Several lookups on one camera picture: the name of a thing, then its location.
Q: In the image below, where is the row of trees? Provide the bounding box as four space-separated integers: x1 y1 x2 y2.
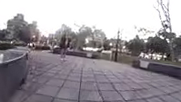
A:
0 7 181 67

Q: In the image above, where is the person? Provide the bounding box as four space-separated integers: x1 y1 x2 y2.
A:
57 32 73 63

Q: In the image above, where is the dark pole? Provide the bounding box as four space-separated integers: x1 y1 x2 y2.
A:
112 28 123 63

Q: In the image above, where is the grey paved plaza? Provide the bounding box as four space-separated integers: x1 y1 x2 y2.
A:
5 46 181 102

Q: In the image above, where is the tall bare tree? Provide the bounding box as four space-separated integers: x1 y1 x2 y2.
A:
147 0 181 62

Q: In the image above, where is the low grey stone wall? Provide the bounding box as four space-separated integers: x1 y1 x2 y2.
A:
130 58 181 83

